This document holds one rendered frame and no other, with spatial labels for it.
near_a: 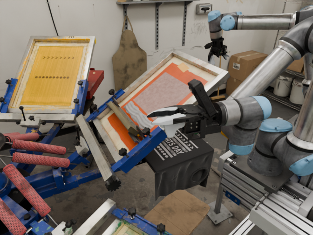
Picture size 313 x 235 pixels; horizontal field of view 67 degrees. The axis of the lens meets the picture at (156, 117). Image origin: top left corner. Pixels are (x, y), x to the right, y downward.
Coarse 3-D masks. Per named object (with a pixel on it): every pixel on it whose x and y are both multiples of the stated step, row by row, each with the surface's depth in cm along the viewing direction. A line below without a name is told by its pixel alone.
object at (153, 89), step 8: (176, 64) 164; (168, 72) 162; (176, 72) 158; (184, 72) 153; (152, 80) 166; (160, 80) 161; (168, 80) 156; (176, 80) 152; (144, 88) 164; (152, 88) 160; (160, 88) 155; (168, 88) 151; (136, 96) 163; (144, 96) 158; (152, 96) 154; (136, 104) 157; (144, 104) 152; (112, 120) 159; (120, 128) 149
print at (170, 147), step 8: (176, 136) 181; (184, 136) 181; (160, 144) 172; (168, 144) 172; (176, 144) 172; (184, 144) 172; (192, 144) 172; (160, 152) 164; (168, 152) 164; (176, 152) 164; (184, 152) 164
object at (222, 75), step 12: (168, 60) 171; (192, 60) 151; (144, 72) 171; (216, 72) 133; (228, 72) 128; (132, 84) 168; (216, 84) 128; (108, 108) 166; (96, 120) 162; (108, 144) 140; (120, 156) 128
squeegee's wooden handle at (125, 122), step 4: (108, 104) 154; (112, 104) 151; (112, 108) 148; (116, 108) 146; (116, 112) 143; (120, 112) 142; (120, 116) 139; (124, 116) 143; (120, 120) 137; (124, 120) 134; (128, 120) 140; (124, 124) 132; (128, 124) 130; (128, 128) 128; (132, 128) 129; (132, 132) 130; (136, 132) 132
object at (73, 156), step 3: (87, 144) 141; (75, 153) 141; (90, 153) 141; (69, 156) 142; (72, 156) 140; (75, 156) 139; (78, 156) 138; (69, 159) 140; (72, 159) 138; (75, 159) 138; (72, 162) 138; (75, 162) 139; (78, 162) 140; (69, 165) 138; (72, 165) 139; (75, 165) 140; (69, 168) 139; (72, 168) 140
